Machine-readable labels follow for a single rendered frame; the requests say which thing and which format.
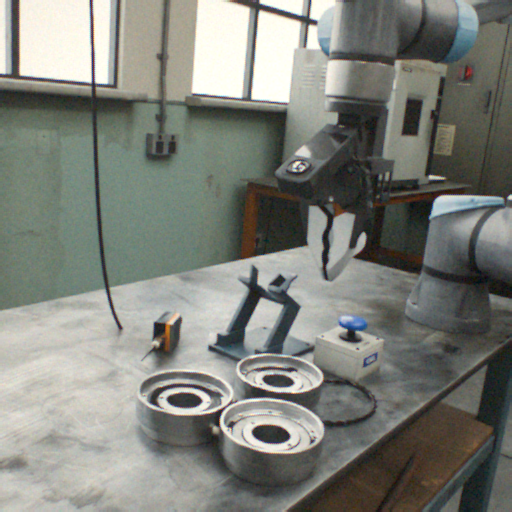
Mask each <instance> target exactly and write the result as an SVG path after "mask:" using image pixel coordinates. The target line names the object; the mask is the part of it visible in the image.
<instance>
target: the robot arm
mask: <svg viewBox="0 0 512 512"><path fill-rule="evenodd" d="M334 2H335V6H331V7H329V8H327V9H326V10H325V11H324V12H323V13H322V15H321V16H320V19H319V22H318V25H317V40H318V44H319V47H320V49H321V50H322V52H323V53H324V54H325V55H326V56H328V61H329V62H328V67H327V72H326V86H325V95H326V97H329V101H325V107H324V111H325V112H336V113H338V121H337V122H338V123H337V124H336V125H331V124H326V125H325V126H324V127H323V128H321V129H320V130H319V131H318V132H317V133H316V134H315V135H314V136H313V137H311V138H310V139H309V141H308V142H307V143H305V144H304V145H303V146H302V147H301V148H300V149H299V150H298V151H297V152H296V153H295V154H294V155H293V156H291V157H289V158H288V159H287V161H286V162H285V163H284V164H283V165H282V166H281V167H280V168H279V169H278V170H277V171H276V172H275V175H276V181H277V185H278V190H279V192H281V193H285V194H289V195H294V196H298V197H300V215H301V221H302V225H303V230H304V234H305V237H306V238H307V243H308V247H309V250H310V253H312V256H313V259H314V262H315V264H316V267H317V269H318V271H319V273H320V275H321V277H322V280H324V281H328V282H333V281H334V280H336V279H337V277H338V276H339V275H340V274H341V273H342V271H343V270H344V269H345V267H346V265H347V263H348V262H349V260H350V257H353V256H354V255H355V254H357V253H358V252H360V251H361V250H362V249H363V247H364V245H365V240H366V236H365V234H364V233H363V231H364V230H365V228H366V227H367V225H368V223H369V221H370V217H372V214H373V205H374V203H376V196H377V194H379V193H380V194H379V202H378V203H379V204H382V203H388V201H389V193H390V186H392V180H393V172H394V165H395V161H394V160H386V158H383V157H382V155H383V148H384V141H385V133H386V126H387V118H388V111H389V109H386V108H387V106H384V103H388V102H389V101H390V94H391V87H393V80H394V72H395V67H394V66H395V62H396V61H395V60H423V61H430V62H431V63H435V64H439V63H453V62H457V61H459V60H461V59H462V58H464V57H465V55H466V54H467V53H468V52H469V50H470V49H471V48H472V46H473V44H474V42H476V39H477V34H478V27H479V26H480V25H484V24H487V23H491V22H495V23H499V24H511V23H512V0H334ZM386 172H389V176H388V184H387V191H386V193H383V189H384V182H385V174H386ZM379 174H382V180H381V186H378V182H379ZM329 202H333V203H338V204H339V205H340V207H341V209H342V210H346V212H345V213H343V214H341V215H339V216H337V217H335V218H334V207H333V205H332V204H330V203H329ZM504 207H505V204H504V200H503V199H502V197H495V196H471V195H442V196H439V197H438V198H437V200H436V201H435V203H434V207H433V211H432V215H430V216H429V221H430V223H429V229H428V235H427V242H426V248H425V254H424V261H423V267H422V273H421V275H420V277H419V280H418V282H417V284H416V286H415V287H414V289H413V291H412V293H410V295H409V297H408V300H407V303H406V309H405V314H406V315H407V316H408V317H409V319H410V320H413V321H414V322H416V323H418V324H421V325H423V326H426V327H429V328H433V329H437V330H441V331H445V332H451V333H460V334H479V333H484V332H486V331H488V330H489V329H490V325H491V320H492V314H491V307H490V300H489V292H488V281H489V276H491V277H495V278H498V280H501V281H504V282H507V283H510V284H512V195H510V196H508V200H507V203H506V207H505V208H504ZM328 251H329V255H330V257H329V261H328Z"/></svg>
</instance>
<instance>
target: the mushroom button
mask: <svg viewBox="0 0 512 512"><path fill-rule="evenodd" d="M338 325H339V326H340V327H341V328H344V329H347V331H346V335H347V336H355V334H356V331H362V330H364V329H366V326H367V324H366V321H365V320H363V319H361V317H359V316H356V315H343V316H340V319H339V320H338Z"/></svg>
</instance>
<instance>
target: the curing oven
mask: <svg viewBox="0 0 512 512"><path fill-rule="evenodd" d="M395 61H396V62H395V66H394V67H395V72H394V80H393V87H391V94H390V101H389V102H388V103H384V106H387V108H386V109H389V111H388V118H387V126H386V133H385V141H384V148H383V155H382V157H383V158H386V160H394V161H395V165H394V172H393V180H392V186H390V187H397V186H407V185H413V189H419V186H420V185H423V184H428V180H429V173H430V167H431V161H433V154H434V148H435V141H436V134H437V128H438V122H439V115H440V109H441V103H442V96H443V90H444V84H445V76H446V70H447V65H443V64H435V63H431V62H429V61H423V60H395ZM328 62H329V61H328V56H326V55H325V54H324V53H323V52H322V50H321V49H313V48H294V56H293V67H291V76H290V87H289V97H288V107H287V117H286V128H285V137H284V148H283V157H282V165H283V164H284V163H285V162H286V161H287V159H288V158H289V157H291V156H293V155H294V154H295V153H296V152H297V151H298V150H299V149H300V148H301V147H302V146H303V145H304V144H305V143H307V142H308V141H309V139H310V138H311V137H313V136H314V135H315V134H316V133H317V132H318V131H319V130H320V129H321V128H323V127H324V126H325V125H326V124H331V125H336V124H337V123H338V122H337V121H338V113H336V112H325V111H324V107H325V101H329V97H326V95H325V86H326V72H327V67H328Z"/></svg>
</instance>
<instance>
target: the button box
mask: <svg viewBox="0 0 512 512"><path fill-rule="evenodd" d="M346 331H347V329H344V328H341V327H337V328H335V329H333V330H329V331H327V332H324V333H322V334H320V335H317V336H316V342H315V350H314V359H313V365H315V366H316V367H317V368H319V369H321V370H324V371H326V372H329V373H332V374H335V375H337V376H340V377H342V379H345V380H349V381H352V382H359V381H360V380H362V379H364V377H365V376H367V375H369V374H372V373H373V372H375V371H377V370H379V369H380V364H381V356H382V350H383V343H384V340H382V339H379V337H376V336H373V335H369V334H366V333H363V332H360V331H356V334H355V336H347V335H346Z"/></svg>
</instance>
